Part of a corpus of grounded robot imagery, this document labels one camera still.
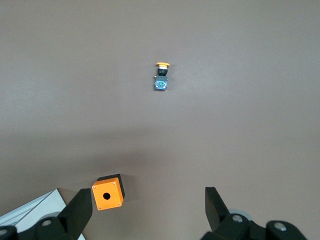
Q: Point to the push button with blue base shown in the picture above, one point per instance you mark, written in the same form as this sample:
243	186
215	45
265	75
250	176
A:
160	83

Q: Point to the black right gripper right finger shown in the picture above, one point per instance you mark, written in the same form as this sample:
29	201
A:
216	212

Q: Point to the orange box with round hole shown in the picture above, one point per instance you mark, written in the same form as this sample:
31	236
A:
115	201

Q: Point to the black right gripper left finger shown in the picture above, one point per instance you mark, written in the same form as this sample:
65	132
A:
75	215

